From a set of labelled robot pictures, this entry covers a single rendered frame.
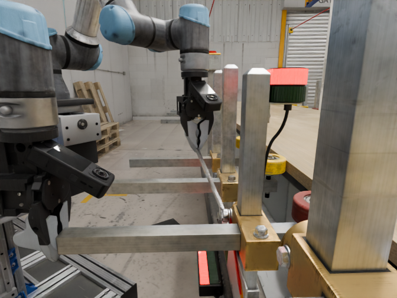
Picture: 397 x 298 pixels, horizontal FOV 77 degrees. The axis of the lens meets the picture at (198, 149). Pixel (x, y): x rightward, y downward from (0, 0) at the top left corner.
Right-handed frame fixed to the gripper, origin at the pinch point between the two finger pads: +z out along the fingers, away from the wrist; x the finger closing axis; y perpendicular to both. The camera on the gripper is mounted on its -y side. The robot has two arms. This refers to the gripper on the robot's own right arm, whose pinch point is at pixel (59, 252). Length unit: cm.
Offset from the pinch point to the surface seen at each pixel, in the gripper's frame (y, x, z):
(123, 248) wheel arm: -10.4, 1.5, -1.8
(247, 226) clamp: -29.5, 1.1, -5.5
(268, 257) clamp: -31.9, 4.9, -2.9
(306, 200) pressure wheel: -39.1, -0.5, -9.1
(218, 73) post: -30, -52, -31
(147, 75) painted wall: 116, -810, -56
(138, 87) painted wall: 146, -812, -18
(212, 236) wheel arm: -24.1, 1.4, -3.9
